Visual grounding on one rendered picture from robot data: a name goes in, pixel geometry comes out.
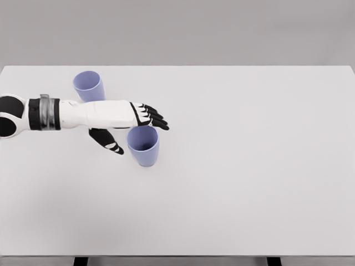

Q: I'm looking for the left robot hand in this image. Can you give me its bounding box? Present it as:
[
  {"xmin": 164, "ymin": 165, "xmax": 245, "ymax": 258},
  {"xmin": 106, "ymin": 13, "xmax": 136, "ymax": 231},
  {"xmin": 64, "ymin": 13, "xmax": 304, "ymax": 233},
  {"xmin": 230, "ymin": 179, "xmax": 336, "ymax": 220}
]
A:
[{"xmin": 86, "ymin": 100, "xmax": 170, "ymax": 156}]

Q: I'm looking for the lavender plastic cup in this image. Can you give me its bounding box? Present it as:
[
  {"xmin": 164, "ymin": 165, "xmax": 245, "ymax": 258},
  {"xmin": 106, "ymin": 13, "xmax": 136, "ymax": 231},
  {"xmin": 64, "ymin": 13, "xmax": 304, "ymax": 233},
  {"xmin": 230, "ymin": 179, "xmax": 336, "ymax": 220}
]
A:
[
  {"xmin": 72, "ymin": 70, "xmax": 107, "ymax": 103},
  {"xmin": 126, "ymin": 125, "xmax": 160, "ymax": 167}
]

